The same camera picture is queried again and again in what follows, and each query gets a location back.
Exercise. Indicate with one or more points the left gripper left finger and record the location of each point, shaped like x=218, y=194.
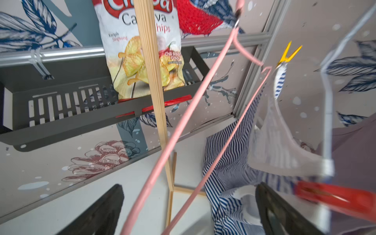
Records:
x=100, y=218

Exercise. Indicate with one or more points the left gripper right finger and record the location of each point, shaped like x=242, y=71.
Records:
x=278, y=217

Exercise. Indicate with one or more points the white hanger with striped top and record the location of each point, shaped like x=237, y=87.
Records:
x=328, y=105

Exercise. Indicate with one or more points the striped tank top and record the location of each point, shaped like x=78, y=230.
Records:
x=259, y=149

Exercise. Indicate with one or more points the red clothespin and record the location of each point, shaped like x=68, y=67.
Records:
x=352, y=202

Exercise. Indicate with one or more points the yellow clothespin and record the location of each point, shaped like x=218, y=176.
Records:
x=286, y=58

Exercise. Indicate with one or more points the pink tank top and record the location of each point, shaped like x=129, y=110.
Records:
x=354, y=157

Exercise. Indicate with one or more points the cassava chips bag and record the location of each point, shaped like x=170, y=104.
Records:
x=123, y=48

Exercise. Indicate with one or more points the wooden clothes rack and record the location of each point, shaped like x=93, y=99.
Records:
x=147, y=29

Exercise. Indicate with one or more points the black wall basket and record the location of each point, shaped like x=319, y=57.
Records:
x=52, y=95

